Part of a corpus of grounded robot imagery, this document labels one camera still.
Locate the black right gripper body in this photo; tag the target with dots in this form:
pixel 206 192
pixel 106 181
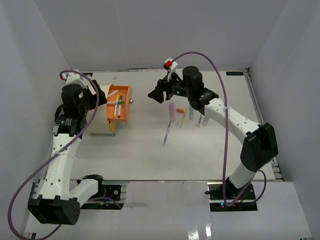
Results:
pixel 177 89

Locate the dark green cap marker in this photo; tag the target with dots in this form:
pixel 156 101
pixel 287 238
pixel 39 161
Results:
pixel 112 93

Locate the green cap white marker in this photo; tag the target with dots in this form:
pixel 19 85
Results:
pixel 115 102

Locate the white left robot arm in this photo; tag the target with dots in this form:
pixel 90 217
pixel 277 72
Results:
pixel 56 203

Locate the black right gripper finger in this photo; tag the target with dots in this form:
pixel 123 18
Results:
pixel 157 94
pixel 172 80

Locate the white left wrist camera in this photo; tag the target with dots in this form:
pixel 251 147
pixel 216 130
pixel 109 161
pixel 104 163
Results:
pixel 73 78

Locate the light blue highlighter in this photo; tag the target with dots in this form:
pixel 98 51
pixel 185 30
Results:
pixel 191 113

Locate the orange drawer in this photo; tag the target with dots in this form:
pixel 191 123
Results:
pixel 126 92

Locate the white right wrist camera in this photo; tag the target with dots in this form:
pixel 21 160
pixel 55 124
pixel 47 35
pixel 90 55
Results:
pixel 170 66

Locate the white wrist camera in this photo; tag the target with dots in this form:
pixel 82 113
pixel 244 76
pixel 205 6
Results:
pixel 170 66
pixel 73 78

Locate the blue cap white marker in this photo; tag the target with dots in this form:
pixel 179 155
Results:
pixel 119 107

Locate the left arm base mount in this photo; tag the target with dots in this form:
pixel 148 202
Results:
pixel 114 191

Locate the pink highlighter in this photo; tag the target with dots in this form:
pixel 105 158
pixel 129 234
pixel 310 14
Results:
pixel 172 112

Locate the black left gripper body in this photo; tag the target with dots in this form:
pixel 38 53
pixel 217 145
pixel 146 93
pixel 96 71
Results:
pixel 91 100

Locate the orange tip clear highlighter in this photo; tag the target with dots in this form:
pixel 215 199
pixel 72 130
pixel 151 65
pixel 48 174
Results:
pixel 205 121

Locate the thin blue ballpoint pen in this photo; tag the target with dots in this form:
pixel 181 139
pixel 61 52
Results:
pixel 167 133

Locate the yellow cap white marker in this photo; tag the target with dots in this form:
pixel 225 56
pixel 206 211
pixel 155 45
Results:
pixel 116 106

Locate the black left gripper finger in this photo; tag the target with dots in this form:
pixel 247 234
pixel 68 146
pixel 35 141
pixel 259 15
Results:
pixel 95 84
pixel 101 96

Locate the yellow bottom drawer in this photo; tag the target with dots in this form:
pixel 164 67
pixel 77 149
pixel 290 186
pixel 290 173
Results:
pixel 112 126

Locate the black label sticker left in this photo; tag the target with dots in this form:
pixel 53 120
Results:
pixel 89 74

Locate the black label sticker right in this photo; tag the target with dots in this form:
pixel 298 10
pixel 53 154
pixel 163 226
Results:
pixel 234 73

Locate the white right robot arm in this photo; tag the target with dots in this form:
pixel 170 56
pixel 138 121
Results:
pixel 259 143

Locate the black label sticker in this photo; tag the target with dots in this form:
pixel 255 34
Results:
pixel 234 73
pixel 89 74

